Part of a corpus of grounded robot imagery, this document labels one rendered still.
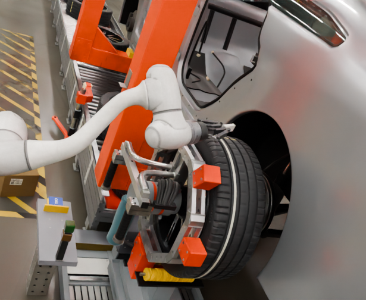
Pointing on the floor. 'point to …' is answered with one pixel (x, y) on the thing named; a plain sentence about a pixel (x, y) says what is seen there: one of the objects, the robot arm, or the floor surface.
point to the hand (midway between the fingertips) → (227, 128)
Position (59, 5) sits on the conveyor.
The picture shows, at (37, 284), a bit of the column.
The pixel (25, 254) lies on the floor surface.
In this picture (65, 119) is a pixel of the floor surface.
